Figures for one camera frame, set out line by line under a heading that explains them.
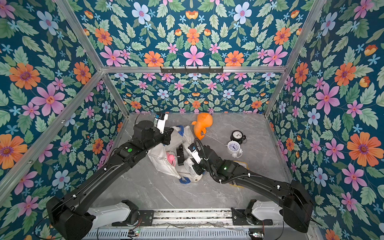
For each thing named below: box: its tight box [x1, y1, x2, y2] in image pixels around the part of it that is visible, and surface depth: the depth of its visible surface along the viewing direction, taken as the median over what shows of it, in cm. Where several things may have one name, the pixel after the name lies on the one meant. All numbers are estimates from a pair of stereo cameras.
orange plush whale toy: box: [191, 112, 214, 140], surface depth 109 cm
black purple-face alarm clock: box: [176, 143, 184, 166], surface depth 86 cm
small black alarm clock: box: [230, 130, 248, 144], surface depth 104 cm
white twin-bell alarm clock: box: [225, 140, 243, 158], surface depth 98 cm
